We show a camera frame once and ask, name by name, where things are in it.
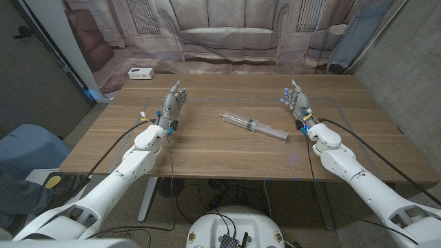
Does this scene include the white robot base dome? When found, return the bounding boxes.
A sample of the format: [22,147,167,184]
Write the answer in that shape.
[185,205,286,248]

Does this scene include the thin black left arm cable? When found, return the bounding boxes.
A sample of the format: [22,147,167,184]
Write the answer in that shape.
[85,133,176,240]

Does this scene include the person leg in blue jeans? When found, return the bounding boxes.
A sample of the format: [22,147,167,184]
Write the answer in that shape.
[0,165,54,228]

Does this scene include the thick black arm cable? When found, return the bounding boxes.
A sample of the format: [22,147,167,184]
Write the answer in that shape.
[317,118,441,207]
[77,118,158,189]

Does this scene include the black antenna module on base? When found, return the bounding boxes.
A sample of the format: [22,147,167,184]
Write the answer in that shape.
[217,232,249,248]

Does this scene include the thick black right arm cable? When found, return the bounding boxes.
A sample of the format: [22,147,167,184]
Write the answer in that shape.
[317,118,441,207]

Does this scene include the blue padded chair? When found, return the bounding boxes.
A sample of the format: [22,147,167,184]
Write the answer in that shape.
[0,123,72,180]

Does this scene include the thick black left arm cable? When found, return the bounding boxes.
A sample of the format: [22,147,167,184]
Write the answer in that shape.
[77,118,158,189]

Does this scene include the white power strip box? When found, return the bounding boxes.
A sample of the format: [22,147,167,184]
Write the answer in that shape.
[127,67,156,81]

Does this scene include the white door frame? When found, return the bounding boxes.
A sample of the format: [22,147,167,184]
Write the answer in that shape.
[10,0,113,104]

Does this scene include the clear plastic syringe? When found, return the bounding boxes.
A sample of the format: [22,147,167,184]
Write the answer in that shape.
[218,110,289,142]

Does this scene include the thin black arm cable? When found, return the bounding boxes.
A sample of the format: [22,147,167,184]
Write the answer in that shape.
[85,133,176,240]
[305,132,421,245]

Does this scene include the white table leg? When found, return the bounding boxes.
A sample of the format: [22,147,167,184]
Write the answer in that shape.
[136,176,159,223]

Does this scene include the yellow black foot pedal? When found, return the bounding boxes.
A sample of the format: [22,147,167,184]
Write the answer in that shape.
[43,175,65,189]

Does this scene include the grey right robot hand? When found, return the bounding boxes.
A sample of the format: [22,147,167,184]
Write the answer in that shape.
[280,79,318,134]

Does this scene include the black floor cable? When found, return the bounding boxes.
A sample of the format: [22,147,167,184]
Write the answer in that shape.
[174,183,238,238]

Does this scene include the round black floor fan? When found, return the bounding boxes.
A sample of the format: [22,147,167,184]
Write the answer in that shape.
[158,177,185,199]

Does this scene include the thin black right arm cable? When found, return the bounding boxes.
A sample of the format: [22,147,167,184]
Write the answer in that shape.
[305,132,421,245]

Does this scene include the printed sofa room backdrop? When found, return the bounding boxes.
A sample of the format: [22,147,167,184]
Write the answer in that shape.
[61,0,407,96]

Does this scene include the white robot torso shell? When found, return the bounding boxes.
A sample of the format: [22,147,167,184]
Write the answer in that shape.
[0,238,141,248]

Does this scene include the grey table leg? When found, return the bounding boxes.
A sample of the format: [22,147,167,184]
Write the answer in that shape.
[314,181,336,231]

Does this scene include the white flat floor board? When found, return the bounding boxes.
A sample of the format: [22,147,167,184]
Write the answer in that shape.
[24,167,61,187]

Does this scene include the white floor cable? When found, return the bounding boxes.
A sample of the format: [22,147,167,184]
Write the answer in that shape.
[263,180,274,221]

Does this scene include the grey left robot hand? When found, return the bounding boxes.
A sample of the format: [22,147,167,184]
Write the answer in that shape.
[158,80,188,134]

